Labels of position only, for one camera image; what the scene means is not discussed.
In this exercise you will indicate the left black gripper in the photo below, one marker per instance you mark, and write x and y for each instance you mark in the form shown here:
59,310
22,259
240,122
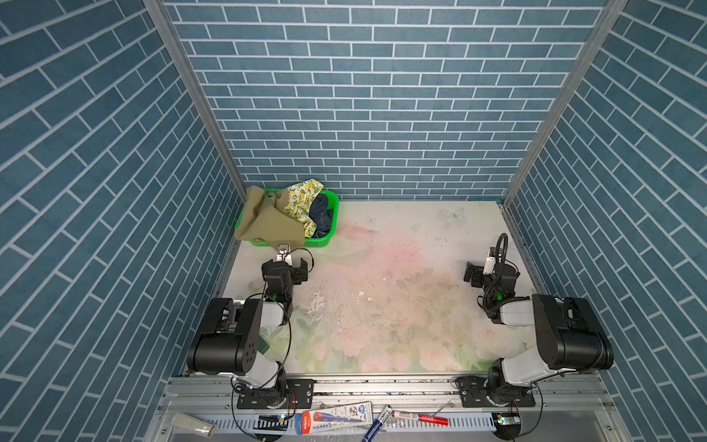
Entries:
299,273

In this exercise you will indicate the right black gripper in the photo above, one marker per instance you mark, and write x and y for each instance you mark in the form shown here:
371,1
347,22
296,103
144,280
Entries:
479,274

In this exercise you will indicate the olive green skirt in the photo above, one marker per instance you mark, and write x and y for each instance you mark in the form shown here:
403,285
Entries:
263,219

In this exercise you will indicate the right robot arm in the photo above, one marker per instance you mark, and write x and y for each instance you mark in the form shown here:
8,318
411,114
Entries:
569,339

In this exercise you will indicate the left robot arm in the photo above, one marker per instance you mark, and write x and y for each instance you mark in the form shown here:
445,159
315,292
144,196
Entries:
227,340

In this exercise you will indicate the green plastic basket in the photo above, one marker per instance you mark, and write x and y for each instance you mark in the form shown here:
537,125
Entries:
300,214

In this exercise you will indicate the dark navy skirt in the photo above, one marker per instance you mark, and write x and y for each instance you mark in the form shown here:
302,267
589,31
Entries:
322,216

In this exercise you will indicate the yellow floral skirt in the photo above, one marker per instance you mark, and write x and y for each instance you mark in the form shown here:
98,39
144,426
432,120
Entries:
299,199

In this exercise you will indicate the red marker pen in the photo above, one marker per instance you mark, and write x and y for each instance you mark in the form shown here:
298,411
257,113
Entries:
421,418

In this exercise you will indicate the red blue toothpaste box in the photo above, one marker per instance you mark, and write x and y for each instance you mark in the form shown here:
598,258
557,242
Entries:
334,418

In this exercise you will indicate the blue marker pen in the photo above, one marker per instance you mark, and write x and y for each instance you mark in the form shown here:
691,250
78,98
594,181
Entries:
378,424

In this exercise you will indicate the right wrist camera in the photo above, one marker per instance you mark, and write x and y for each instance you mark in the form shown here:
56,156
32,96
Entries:
490,262

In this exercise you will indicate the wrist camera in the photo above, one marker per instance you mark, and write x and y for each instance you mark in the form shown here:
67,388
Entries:
490,262
284,254

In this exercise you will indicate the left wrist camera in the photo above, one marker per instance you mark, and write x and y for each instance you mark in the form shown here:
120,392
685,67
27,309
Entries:
284,254

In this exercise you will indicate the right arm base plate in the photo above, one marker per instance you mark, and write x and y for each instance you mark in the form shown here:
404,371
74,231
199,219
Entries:
480,392

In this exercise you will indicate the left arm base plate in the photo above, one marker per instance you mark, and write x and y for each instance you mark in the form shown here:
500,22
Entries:
285,394

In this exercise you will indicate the aluminium rail frame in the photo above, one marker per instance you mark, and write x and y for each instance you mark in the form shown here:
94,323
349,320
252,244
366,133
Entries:
210,399

